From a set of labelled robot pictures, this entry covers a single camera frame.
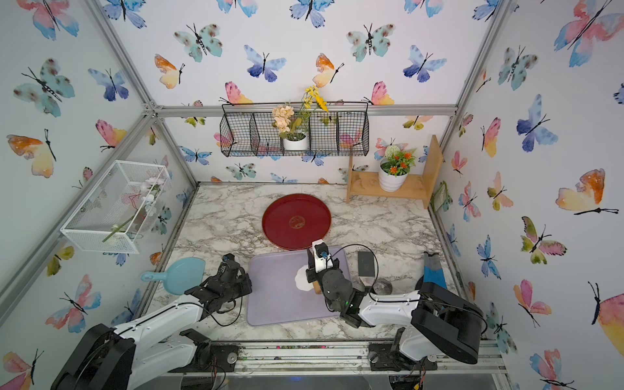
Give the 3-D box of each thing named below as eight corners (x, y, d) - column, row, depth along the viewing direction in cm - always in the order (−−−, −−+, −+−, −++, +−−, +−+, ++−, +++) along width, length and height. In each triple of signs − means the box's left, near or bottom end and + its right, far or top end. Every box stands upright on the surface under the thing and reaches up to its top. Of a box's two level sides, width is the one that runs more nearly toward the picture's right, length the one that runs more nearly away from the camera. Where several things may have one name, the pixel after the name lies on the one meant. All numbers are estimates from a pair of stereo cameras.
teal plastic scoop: (142, 294, 89) (134, 289, 85) (156, 263, 97) (150, 258, 93) (198, 294, 89) (192, 289, 85) (208, 263, 97) (203, 257, 93)
